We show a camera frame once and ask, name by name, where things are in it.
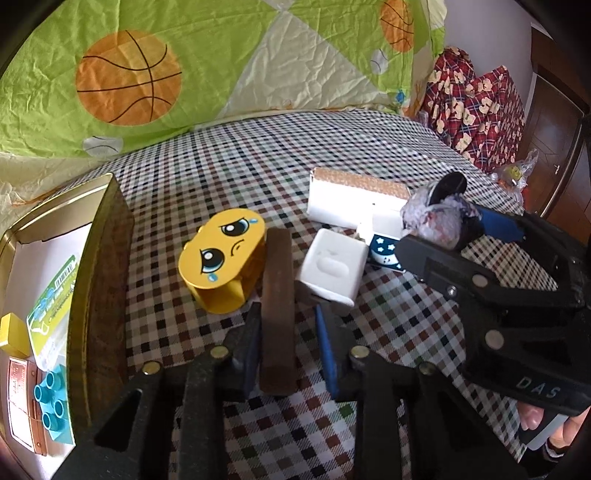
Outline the white box star pattern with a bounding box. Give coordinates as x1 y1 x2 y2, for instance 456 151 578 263
369 234 405 272

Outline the white charger cube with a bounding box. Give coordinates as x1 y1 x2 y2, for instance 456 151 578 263
295 228 369 316

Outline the person right hand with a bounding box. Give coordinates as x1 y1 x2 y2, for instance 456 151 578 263
517 402 590 451

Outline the white box cork top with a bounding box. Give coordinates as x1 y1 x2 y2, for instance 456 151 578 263
307 167 411 243

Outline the basketball pattern bed sheet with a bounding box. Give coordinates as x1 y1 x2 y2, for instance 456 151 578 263
1 1 448 226

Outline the checkered tablecloth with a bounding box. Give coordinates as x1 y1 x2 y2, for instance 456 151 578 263
68 109 562 480

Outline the yellow cube block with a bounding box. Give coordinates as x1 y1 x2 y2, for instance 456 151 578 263
0 313 32 359

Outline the green card pack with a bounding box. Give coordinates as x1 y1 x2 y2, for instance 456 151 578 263
26 255 78 372

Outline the plastic bag with toy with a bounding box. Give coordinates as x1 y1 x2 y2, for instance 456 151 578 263
491 149 539 192

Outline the gold metal tin box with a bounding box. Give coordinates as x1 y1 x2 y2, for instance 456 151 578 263
1 173 134 479

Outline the cyan toy brick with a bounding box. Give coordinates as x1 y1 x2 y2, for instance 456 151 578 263
33 365 74 445

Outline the yellow crying face block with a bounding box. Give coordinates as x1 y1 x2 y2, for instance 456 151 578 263
178 208 266 315

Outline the brown wooden door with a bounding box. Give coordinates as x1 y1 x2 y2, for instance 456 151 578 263
520 27 590 242

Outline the red patterned cloth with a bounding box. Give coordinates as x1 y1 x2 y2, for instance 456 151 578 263
421 47 525 174

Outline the brown makeup palette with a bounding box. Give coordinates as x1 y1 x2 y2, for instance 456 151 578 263
7 357 48 456

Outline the dark brown wooden bar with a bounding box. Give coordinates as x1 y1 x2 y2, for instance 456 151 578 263
259 227 297 396

